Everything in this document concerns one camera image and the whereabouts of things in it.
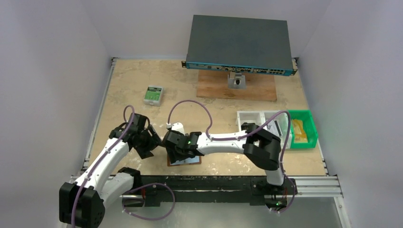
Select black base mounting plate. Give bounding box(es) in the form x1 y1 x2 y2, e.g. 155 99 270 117
123 175 298 209

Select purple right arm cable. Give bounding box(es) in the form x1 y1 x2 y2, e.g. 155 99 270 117
167 100 297 215

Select grey blue network switch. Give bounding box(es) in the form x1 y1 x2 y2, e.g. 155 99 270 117
182 15 297 76

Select brown leather card holder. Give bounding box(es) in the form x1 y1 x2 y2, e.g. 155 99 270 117
167 156 201 167

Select grey cards in middle bin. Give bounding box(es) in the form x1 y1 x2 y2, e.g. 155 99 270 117
266 120 282 137

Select green white small box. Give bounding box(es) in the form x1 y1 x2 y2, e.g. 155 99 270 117
144 85 164 107

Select brown wooden board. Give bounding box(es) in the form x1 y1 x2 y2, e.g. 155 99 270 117
196 70 277 102

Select white plastic bin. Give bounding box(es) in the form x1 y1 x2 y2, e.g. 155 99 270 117
236 111 266 131
262 110 288 147

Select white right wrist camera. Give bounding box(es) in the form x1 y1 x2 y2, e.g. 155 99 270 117
166 122 185 134

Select yellow items in green bin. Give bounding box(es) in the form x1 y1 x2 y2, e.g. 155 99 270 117
291 119 308 143

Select grey camera on mount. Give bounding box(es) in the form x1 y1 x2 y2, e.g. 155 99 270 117
227 72 246 89

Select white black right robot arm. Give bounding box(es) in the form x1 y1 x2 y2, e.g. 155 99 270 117
162 123 285 186

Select white middle plastic bin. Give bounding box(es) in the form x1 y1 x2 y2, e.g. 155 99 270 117
262 110 288 147

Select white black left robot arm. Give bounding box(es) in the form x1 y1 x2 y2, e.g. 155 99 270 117
59 114 162 228

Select green plastic bin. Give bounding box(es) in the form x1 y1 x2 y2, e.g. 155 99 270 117
288 110 318 149

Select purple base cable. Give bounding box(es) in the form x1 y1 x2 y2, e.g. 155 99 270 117
122 183 176 221

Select white left plastic bin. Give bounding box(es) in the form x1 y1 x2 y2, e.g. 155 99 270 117
236 111 266 131

